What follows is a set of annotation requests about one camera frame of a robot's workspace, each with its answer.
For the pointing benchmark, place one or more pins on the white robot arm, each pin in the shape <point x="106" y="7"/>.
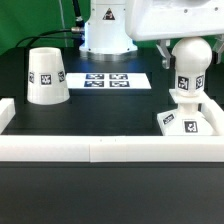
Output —
<point x="114" y="25"/>

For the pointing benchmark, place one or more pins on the white right fence bar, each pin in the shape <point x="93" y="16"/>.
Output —
<point x="214" y="115"/>

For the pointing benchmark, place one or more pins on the white lamp bulb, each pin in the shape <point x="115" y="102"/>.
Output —
<point x="192" y="57"/>

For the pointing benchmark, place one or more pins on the white fence bar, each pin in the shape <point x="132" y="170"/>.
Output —
<point x="214" y="115"/>
<point x="111" y="149"/>
<point x="7" y="112"/>

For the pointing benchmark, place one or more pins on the white lamp shade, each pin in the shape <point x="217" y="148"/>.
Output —
<point x="46" y="77"/>

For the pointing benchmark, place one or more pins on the white left fence bar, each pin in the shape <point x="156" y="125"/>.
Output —
<point x="7" y="112"/>

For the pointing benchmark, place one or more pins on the white lamp base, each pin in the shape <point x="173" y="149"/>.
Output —
<point x="186" y="119"/>

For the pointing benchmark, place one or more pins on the white marker sheet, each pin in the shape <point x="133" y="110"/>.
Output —
<point x="107" y="81"/>

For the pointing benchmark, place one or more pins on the white front fence bar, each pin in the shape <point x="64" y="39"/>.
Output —
<point x="111" y="149"/>

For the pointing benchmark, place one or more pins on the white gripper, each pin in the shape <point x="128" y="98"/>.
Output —
<point x="167" y="19"/>

